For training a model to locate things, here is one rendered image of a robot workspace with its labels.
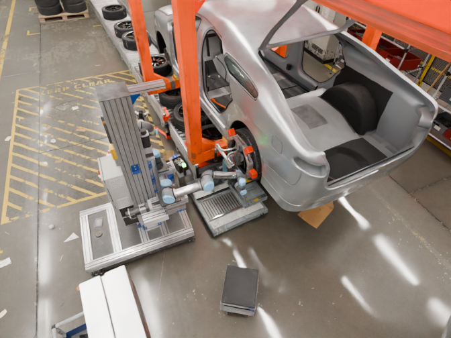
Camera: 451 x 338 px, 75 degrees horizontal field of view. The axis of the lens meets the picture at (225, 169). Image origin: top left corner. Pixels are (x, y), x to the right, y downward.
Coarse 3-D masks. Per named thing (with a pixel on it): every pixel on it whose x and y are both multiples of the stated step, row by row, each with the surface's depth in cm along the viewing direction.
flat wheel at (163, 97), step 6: (174, 90) 540; (180, 90) 533; (162, 96) 516; (168, 96) 515; (174, 96) 515; (180, 96) 515; (162, 102) 526; (168, 102) 516; (174, 102) 514; (180, 102) 516; (168, 108) 526
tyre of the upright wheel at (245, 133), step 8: (240, 128) 357; (240, 136) 348; (248, 136) 337; (232, 144) 379; (248, 144) 336; (256, 144) 333; (256, 152) 332; (256, 160) 333; (240, 168) 382; (256, 168) 338
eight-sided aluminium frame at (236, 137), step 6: (228, 138) 362; (234, 138) 345; (240, 138) 343; (228, 144) 370; (240, 144) 335; (246, 156) 334; (246, 162) 336; (252, 162) 336; (246, 168) 343; (252, 168) 342; (246, 174) 349
